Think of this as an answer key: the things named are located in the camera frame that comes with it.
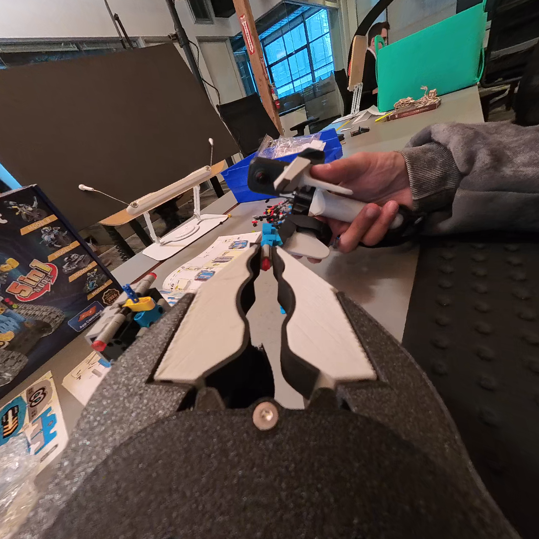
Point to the pile of small bricks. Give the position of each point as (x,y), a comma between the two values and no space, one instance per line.
(271,212)

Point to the small blue connector brick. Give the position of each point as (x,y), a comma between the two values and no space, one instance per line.
(271,234)

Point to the wooden column with red sign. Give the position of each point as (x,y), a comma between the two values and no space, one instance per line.
(257,59)

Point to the small wooden model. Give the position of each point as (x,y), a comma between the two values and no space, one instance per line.
(414,104)

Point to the black blue brick model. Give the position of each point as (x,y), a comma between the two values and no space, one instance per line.
(126,324)

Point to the robot kit box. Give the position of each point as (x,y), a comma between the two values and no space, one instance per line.
(46,278)

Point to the black office chair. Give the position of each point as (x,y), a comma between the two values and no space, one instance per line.
(248,126)

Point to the folded instruction leaflet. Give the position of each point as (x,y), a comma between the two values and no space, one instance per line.
(84,379)

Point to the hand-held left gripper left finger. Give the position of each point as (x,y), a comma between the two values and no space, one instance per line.
(206,337)

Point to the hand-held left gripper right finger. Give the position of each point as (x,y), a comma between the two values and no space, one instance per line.
(328,337)

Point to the person's right hand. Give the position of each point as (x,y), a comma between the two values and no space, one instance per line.
(370,177)

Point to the grey desk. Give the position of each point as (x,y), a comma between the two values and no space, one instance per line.
(379,278)

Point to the blue sticker sheet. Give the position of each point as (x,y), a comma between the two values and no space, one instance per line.
(34,421)

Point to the grey axle with red end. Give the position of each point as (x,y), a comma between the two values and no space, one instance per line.
(266,257)

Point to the teal plastic panel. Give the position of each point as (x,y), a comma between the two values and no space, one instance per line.
(429,59)

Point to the clear plastic bag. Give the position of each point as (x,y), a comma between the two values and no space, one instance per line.
(290,145)
(17,488)

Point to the black perforated panel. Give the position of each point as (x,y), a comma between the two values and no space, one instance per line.
(480,354)

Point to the person's right forearm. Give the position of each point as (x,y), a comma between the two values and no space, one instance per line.
(480,177)

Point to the blue plastic bin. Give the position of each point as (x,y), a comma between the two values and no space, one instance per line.
(240,181)

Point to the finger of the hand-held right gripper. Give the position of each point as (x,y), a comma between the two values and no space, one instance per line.
(307,247)
(299,173)

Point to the black monitor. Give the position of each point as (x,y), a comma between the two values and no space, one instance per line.
(109,126)

